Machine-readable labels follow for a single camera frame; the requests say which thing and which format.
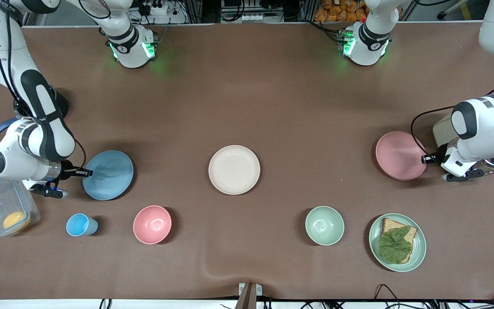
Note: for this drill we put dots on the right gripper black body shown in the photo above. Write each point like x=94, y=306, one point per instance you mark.
x=66, y=170

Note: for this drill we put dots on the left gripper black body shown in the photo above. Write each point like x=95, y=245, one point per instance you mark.
x=438, y=156

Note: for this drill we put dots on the pink plate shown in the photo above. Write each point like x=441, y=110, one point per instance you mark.
x=401, y=156

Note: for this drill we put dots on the blue plate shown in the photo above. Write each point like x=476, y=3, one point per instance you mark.
x=109, y=176

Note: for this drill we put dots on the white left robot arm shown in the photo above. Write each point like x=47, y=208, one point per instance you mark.
x=478, y=124

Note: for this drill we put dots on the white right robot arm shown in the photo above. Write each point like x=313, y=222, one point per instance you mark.
x=43, y=128

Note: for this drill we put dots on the beige chrome toaster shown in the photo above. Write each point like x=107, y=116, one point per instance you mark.
x=441, y=128

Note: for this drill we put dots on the light blue cup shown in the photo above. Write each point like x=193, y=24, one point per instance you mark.
x=79, y=225

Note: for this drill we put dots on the yellow orange fruit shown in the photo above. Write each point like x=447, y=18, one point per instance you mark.
x=16, y=221

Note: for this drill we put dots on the brown bread slice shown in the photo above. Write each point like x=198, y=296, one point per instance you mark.
x=390, y=224

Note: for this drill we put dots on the pink bowl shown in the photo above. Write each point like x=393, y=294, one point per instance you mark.
x=152, y=224

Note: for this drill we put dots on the green plate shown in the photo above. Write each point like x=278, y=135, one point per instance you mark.
x=420, y=246

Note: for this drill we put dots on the green lettuce leaf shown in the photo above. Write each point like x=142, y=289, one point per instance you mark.
x=395, y=246

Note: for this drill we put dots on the green bowl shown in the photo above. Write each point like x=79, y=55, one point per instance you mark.
x=324, y=225

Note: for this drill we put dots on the beige plate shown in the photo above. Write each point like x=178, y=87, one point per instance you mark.
x=234, y=169

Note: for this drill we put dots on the orange snack bags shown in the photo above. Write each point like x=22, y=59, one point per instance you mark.
x=337, y=10

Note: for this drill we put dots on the white power strip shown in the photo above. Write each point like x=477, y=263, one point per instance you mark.
x=155, y=8

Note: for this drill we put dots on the metal camera bracket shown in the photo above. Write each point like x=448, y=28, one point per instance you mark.
x=250, y=294

